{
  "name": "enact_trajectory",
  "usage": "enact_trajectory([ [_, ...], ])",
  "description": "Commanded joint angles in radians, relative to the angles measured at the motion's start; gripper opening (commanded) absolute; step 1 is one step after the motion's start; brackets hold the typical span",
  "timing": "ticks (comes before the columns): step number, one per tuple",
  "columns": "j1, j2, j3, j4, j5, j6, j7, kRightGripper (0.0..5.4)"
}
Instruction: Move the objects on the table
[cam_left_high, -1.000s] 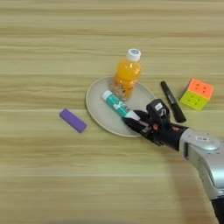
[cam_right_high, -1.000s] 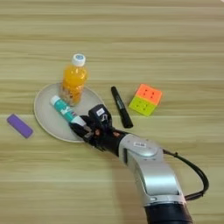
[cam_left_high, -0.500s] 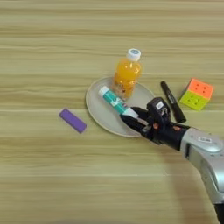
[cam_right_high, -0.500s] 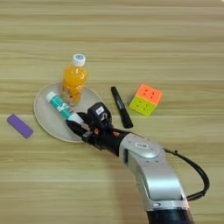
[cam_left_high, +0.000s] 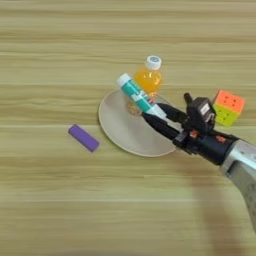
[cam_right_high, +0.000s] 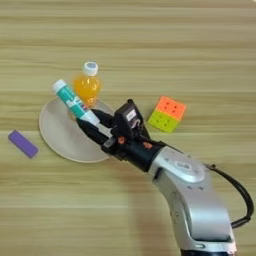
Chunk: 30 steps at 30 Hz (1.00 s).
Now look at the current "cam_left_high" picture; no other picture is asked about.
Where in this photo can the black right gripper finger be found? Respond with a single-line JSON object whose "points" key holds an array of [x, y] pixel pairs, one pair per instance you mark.
{"points": [[160, 126], [173, 111]]}

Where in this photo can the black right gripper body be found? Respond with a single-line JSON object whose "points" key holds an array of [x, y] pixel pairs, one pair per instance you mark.
{"points": [[206, 145]]}

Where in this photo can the green white glue stick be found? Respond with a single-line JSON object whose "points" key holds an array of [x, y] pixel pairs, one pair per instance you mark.
{"points": [[136, 93]]}

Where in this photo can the orange juice bottle white cap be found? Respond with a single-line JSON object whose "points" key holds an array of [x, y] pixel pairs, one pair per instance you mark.
{"points": [[150, 78]]}

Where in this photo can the beige round plate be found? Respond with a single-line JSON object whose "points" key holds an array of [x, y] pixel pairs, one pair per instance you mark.
{"points": [[126, 133]]}

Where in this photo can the colourful puzzle cube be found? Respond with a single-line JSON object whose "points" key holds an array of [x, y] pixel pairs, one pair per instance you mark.
{"points": [[230, 106]]}

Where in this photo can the purple rectangular eraser block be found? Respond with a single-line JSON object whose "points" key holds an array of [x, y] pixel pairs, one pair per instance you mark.
{"points": [[83, 138]]}

